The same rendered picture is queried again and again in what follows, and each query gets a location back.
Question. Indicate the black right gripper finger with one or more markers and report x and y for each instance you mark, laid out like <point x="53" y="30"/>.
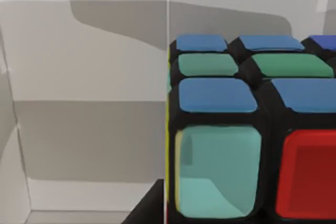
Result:
<point x="151" y="208"/>

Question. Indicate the multicoloured puzzle cube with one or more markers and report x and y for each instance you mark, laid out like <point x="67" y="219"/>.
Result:
<point x="236" y="129"/>

